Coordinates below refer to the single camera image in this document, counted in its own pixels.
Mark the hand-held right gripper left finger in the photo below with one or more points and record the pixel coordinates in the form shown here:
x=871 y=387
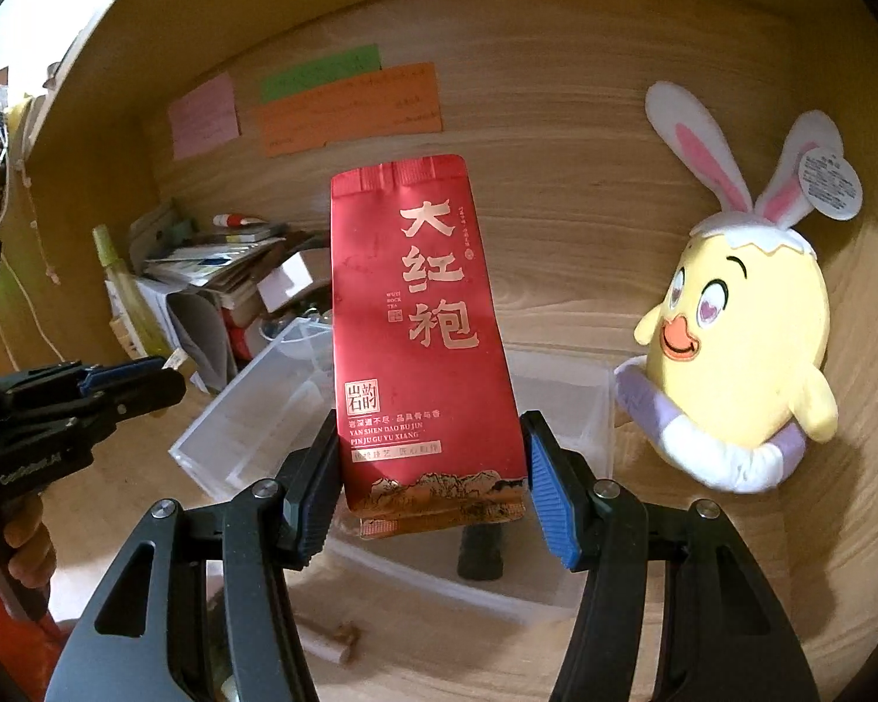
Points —
x=313 y=504

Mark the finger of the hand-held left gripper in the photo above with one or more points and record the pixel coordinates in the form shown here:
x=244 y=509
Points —
x=117 y=374
x=150 y=393

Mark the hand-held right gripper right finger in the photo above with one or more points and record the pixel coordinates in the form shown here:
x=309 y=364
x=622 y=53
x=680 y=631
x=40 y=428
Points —
x=556 y=508

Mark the clear plastic box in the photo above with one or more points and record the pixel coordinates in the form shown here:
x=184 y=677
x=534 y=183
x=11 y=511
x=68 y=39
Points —
x=263 y=417

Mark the red tea packet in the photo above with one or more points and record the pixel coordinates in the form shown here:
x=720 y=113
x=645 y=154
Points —
x=424 y=380

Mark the person's left forearm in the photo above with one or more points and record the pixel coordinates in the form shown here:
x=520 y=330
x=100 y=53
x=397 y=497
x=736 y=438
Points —
x=0 y=599

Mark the person's left hand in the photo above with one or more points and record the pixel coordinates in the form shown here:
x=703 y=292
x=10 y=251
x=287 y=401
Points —
x=25 y=541

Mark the green plastic bottle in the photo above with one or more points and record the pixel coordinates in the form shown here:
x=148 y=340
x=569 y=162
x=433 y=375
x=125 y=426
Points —
x=121 y=270

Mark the brown cork piece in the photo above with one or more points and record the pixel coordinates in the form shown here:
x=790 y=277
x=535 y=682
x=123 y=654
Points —
x=347 y=632

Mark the white paper stick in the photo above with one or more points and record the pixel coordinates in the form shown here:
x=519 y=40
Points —
x=323 y=645

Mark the stack of books and papers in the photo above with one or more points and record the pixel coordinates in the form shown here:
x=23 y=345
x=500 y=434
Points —
x=212 y=256

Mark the white cardboard box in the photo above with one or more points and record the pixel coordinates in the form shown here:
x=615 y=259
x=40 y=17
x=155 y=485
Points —
x=293 y=278

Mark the red and white glue stick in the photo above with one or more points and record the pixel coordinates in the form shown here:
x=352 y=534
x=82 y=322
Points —
x=238 y=220

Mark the yellow chick plush toy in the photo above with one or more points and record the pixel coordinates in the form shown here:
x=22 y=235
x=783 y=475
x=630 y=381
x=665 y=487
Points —
x=746 y=351

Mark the pink sticky note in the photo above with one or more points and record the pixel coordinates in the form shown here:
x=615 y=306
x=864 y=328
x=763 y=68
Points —
x=203 y=117

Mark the orange sticky note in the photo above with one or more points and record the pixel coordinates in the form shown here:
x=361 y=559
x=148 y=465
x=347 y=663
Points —
x=351 y=117

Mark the green sticky note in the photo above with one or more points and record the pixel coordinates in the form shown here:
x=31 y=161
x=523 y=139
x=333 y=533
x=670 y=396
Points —
x=314 y=69

